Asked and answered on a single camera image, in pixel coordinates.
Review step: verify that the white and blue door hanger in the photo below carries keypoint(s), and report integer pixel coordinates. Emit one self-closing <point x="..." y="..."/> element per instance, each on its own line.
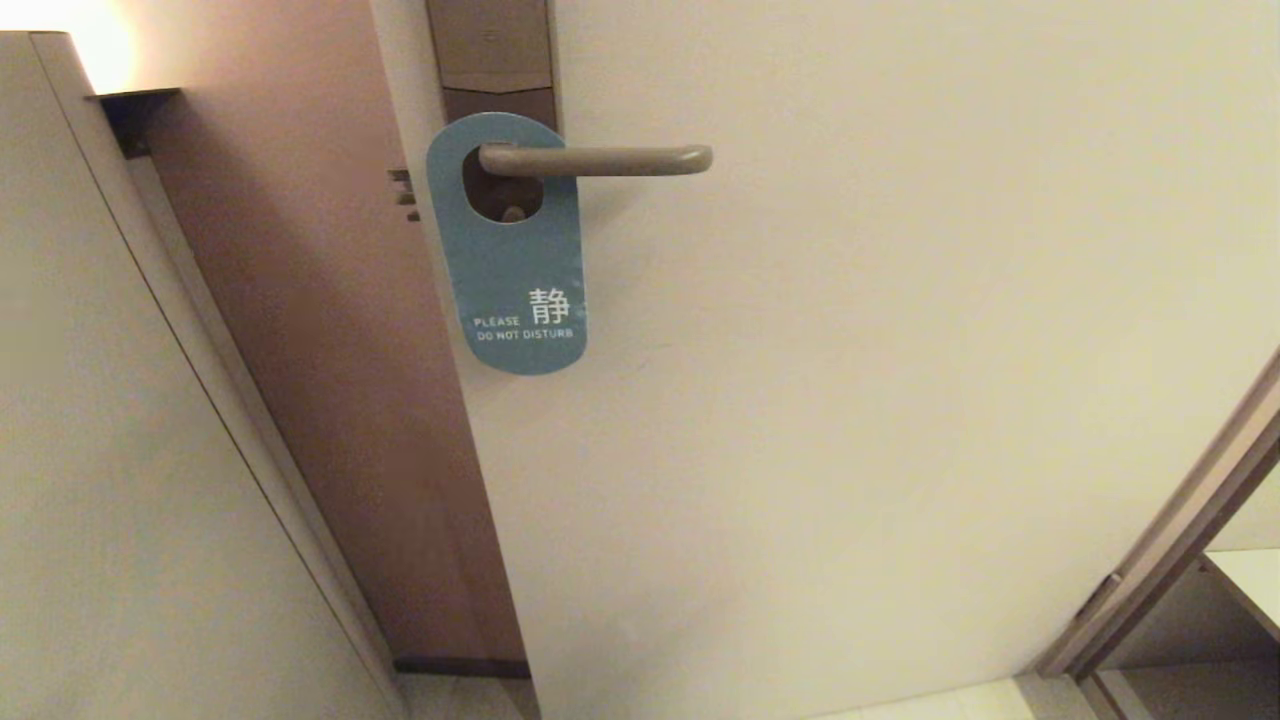
<point x="510" y="280"/>

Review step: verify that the white door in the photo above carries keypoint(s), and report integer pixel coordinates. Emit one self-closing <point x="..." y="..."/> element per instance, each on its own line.
<point x="850" y="400"/>

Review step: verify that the brown door jamb panel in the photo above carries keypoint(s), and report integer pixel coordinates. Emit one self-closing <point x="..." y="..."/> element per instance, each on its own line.
<point x="330" y="350"/>

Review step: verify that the brown metal lock plate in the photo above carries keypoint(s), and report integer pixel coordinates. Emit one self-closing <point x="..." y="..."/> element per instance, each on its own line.
<point x="490" y="50"/>

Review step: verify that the brown wooden door frame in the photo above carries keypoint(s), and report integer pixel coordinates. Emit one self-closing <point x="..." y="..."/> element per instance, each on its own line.
<point x="1170" y="540"/>

